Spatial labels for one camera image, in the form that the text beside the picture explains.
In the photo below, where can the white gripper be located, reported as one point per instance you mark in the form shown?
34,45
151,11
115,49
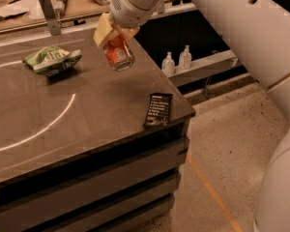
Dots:
131,11

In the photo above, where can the red coke can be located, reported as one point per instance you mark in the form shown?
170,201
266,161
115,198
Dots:
118,54

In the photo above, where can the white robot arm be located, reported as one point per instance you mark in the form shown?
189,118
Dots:
258,32

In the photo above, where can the clear sanitizer bottle left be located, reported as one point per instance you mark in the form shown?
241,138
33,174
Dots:
168,64

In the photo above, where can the green chip bag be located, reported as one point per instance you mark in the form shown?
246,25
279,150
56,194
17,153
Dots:
52,60

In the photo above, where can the white paper stack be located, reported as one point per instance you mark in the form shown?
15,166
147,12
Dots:
20,7

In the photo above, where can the black snack bar wrapper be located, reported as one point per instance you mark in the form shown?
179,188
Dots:
158,113

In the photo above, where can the dark drawer cabinet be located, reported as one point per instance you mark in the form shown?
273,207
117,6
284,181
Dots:
107,181

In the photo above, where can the grey metal shelf rail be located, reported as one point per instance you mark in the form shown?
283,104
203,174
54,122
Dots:
205,67

